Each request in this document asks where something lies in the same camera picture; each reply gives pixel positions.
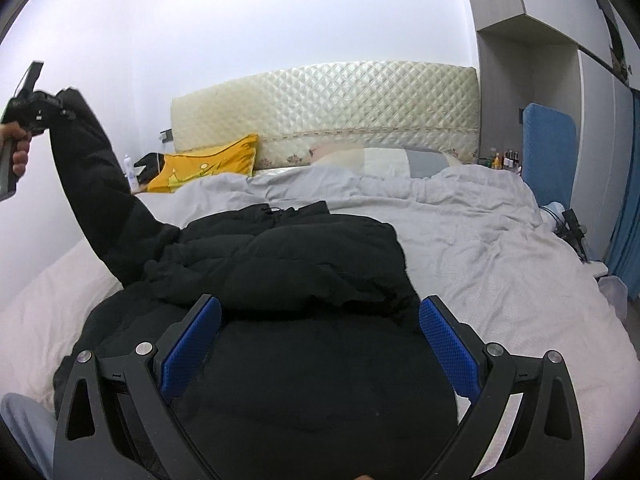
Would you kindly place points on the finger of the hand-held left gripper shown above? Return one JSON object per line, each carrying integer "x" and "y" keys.
{"x": 64, "y": 110}

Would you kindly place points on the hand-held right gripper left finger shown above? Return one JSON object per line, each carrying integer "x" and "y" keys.
{"x": 192, "y": 347}

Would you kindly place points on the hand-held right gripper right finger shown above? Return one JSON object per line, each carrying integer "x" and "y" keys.
{"x": 450, "y": 350}

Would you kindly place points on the black padded jacket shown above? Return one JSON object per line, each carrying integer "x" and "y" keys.
{"x": 280, "y": 260}

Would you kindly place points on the person's left hand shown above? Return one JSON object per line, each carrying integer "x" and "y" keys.
{"x": 16, "y": 152}

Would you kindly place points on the white plastic bottle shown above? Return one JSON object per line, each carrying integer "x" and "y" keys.
{"x": 131, "y": 172}

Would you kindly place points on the dark bag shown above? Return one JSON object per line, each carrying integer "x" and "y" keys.
{"x": 149, "y": 167}

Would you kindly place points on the grey duvet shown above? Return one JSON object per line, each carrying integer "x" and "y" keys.
{"x": 480, "y": 240}

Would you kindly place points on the white bed sheet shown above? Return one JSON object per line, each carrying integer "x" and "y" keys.
{"x": 45, "y": 300}

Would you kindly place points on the yellow printed pillow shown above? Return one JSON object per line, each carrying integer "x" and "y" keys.
{"x": 210, "y": 165}

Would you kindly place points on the person's grey trouser leg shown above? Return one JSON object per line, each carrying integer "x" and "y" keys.
{"x": 27, "y": 435}

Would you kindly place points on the row of small bottles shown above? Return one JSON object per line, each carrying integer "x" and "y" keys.
{"x": 506, "y": 161}

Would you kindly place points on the grey white patchwork pillow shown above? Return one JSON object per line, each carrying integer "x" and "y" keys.
{"x": 390, "y": 160}

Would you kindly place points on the blue padded board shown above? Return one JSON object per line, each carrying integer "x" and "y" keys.
{"x": 547, "y": 155}

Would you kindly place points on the cream quilted headboard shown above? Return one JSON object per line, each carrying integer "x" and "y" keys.
{"x": 325, "y": 110}

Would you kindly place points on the white wardrobe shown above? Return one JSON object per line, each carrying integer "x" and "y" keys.
{"x": 560, "y": 20}

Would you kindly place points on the wall socket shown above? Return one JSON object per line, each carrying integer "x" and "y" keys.
{"x": 166, "y": 135}

